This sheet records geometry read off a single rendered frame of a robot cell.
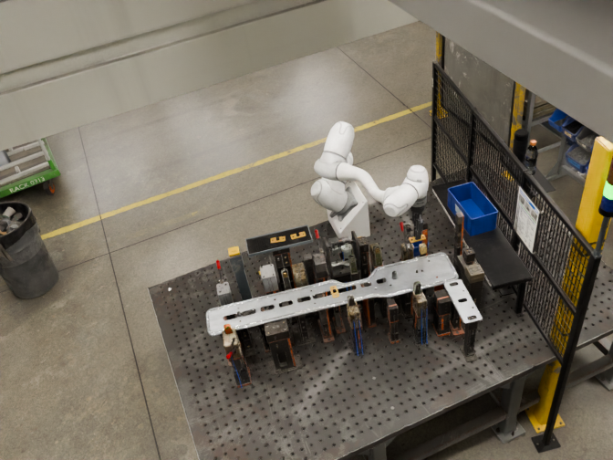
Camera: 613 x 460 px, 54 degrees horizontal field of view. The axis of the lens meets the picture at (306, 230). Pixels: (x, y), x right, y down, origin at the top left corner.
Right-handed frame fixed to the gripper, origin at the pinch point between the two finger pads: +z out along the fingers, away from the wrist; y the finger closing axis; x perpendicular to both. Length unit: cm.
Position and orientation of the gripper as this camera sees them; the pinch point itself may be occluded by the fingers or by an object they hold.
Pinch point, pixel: (417, 233)
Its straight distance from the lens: 317.2
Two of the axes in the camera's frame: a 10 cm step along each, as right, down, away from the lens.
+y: 2.1, 6.4, -7.4
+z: 1.2, 7.4, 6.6
